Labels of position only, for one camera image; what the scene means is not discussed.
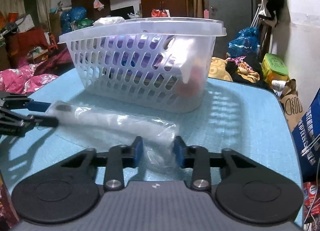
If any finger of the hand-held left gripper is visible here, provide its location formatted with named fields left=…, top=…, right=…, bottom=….
left=0, top=107, right=59, bottom=128
left=1, top=97, right=55, bottom=113

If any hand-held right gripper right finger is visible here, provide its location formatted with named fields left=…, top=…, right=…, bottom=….
left=173, top=135, right=256, bottom=192

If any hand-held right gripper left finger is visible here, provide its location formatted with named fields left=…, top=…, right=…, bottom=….
left=60, top=135, right=145, bottom=192

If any clear plastic bag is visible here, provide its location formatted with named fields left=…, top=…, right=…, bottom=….
left=47, top=101, right=180, bottom=174

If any orange capped bottle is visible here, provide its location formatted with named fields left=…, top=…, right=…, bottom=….
left=177, top=66, right=208, bottom=97

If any white plastic basket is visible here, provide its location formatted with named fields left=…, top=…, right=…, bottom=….
left=58, top=17, right=227, bottom=114

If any purple tissue pack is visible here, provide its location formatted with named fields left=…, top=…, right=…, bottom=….
left=107, top=35, right=181, bottom=89

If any pink floral blanket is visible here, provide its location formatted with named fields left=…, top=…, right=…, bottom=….
left=0, top=63, right=60, bottom=95

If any maroon plaid blanket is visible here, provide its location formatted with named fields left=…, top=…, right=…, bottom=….
left=32, top=47, right=75, bottom=77

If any red armchair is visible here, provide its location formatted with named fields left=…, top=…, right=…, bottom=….
left=10, top=27, right=50, bottom=57

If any red printed packet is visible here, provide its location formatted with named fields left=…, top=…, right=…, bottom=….
left=0, top=171, right=19, bottom=229

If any yellow patterned cloth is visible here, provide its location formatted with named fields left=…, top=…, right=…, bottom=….
left=209, top=56, right=260, bottom=83

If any green plastic bag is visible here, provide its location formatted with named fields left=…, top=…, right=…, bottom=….
left=75, top=19, right=94, bottom=27

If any blue plastic bag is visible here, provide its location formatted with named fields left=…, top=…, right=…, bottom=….
left=61, top=7, right=87, bottom=34
left=228, top=27, right=260, bottom=58

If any brown paper bag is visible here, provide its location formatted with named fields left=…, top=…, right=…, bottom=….
left=278, top=79, right=305, bottom=131

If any black monitor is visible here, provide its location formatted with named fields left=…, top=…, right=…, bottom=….
left=111, top=6, right=135, bottom=20

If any green box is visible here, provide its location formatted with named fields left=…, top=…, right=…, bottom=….
left=262, top=53, right=288, bottom=84

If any blue tote bag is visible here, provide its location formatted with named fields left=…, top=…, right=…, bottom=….
left=291, top=94, right=320, bottom=184

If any orange red bag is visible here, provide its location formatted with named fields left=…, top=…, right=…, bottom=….
left=151, top=9, right=171, bottom=18

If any red carton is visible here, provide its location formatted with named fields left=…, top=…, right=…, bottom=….
left=302, top=181, right=320, bottom=209

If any grey door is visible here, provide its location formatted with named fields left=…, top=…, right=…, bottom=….
left=207, top=0, right=253, bottom=33

